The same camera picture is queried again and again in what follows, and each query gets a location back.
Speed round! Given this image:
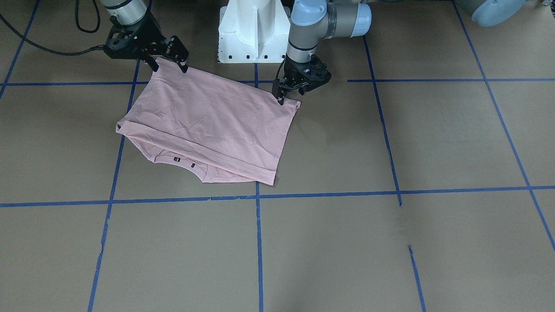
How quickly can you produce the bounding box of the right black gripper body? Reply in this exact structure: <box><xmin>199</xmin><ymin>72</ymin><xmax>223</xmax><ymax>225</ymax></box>
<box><xmin>103</xmin><ymin>17</ymin><xmax>189</xmax><ymax>65</ymax></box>

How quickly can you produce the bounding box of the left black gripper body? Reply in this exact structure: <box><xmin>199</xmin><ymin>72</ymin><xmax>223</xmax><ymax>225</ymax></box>
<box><xmin>272</xmin><ymin>55</ymin><xmax>332</xmax><ymax>97</ymax></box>

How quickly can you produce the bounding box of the pink Snoopy t-shirt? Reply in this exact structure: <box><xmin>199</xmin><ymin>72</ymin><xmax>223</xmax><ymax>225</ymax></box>
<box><xmin>116</xmin><ymin>58</ymin><xmax>301</xmax><ymax>185</ymax></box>

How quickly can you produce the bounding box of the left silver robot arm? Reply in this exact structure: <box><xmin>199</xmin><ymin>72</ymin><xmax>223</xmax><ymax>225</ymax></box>
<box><xmin>271</xmin><ymin>0</ymin><xmax>418</xmax><ymax>105</ymax></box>

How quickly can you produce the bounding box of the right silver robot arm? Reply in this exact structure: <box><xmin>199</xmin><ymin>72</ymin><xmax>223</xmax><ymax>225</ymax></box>
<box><xmin>101</xmin><ymin>0</ymin><xmax>189</xmax><ymax>73</ymax></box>

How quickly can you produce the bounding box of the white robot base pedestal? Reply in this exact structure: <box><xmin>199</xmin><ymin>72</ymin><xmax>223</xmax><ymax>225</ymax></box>
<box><xmin>217</xmin><ymin>0</ymin><xmax>291</xmax><ymax>64</ymax></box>

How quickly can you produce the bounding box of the black cable on table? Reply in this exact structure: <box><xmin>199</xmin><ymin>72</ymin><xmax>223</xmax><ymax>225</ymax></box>
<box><xmin>0</xmin><ymin>0</ymin><xmax>109</xmax><ymax>57</ymax></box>

